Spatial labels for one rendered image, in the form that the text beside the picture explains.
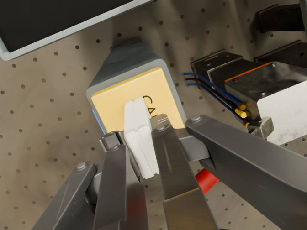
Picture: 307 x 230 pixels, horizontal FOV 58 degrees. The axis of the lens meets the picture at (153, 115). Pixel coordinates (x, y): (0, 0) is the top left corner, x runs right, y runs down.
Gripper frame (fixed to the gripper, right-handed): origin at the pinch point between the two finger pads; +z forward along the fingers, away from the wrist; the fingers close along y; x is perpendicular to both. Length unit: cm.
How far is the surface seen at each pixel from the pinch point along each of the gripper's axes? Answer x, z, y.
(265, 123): -9.3, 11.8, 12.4
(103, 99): 2.4, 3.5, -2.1
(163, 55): -2.5, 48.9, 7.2
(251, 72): -6.7, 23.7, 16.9
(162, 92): 1.1, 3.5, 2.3
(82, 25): 7.7, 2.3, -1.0
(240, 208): -52, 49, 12
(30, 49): 7.6, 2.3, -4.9
